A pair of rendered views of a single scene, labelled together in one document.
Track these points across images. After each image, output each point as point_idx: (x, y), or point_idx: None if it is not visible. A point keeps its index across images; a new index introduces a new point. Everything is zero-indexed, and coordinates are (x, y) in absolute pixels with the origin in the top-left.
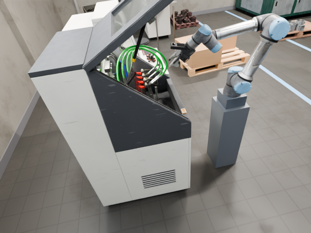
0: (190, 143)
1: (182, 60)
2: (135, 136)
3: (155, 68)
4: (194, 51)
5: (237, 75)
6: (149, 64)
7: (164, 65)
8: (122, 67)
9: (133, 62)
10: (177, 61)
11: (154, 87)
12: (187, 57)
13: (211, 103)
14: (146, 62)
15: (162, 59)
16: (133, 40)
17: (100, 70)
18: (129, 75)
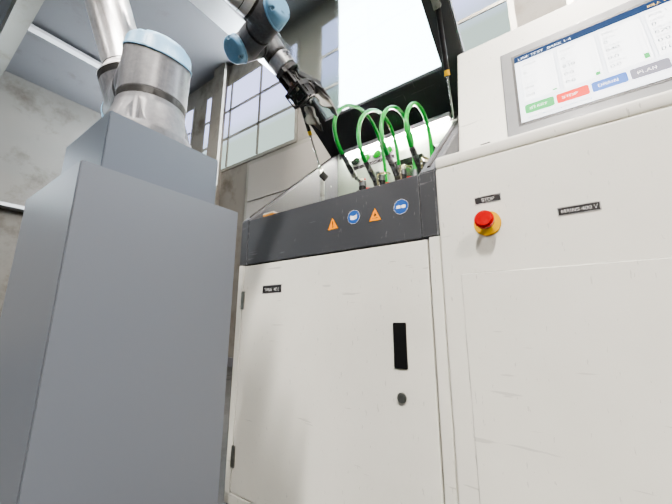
0: (238, 282)
1: (300, 106)
2: None
3: (409, 147)
4: (277, 78)
5: None
6: (442, 142)
7: (525, 132)
8: (396, 158)
9: (310, 137)
10: (306, 112)
11: (327, 176)
12: (288, 96)
13: (234, 250)
14: (443, 139)
15: (617, 105)
16: (626, 70)
17: (353, 159)
18: (315, 154)
